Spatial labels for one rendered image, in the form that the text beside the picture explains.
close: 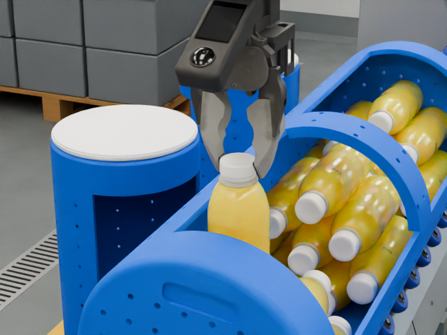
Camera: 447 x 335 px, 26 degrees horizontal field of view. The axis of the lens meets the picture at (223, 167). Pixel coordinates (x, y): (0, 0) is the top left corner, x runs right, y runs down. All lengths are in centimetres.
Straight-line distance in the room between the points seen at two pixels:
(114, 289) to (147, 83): 361
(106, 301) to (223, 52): 30
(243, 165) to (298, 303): 15
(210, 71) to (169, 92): 381
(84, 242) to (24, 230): 201
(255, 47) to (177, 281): 24
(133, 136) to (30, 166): 262
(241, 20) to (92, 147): 88
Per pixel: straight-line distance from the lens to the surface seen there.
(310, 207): 128
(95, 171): 175
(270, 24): 100
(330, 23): 635
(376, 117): 157
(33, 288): 343
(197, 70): 90
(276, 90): 96
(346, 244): 128
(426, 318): 158
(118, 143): 178
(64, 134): 184
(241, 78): 97
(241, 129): 220
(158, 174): 175
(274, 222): 131
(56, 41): 480
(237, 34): 92
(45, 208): 399
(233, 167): 99
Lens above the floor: 169
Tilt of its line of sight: 23 degrees down
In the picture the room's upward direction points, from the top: straight up
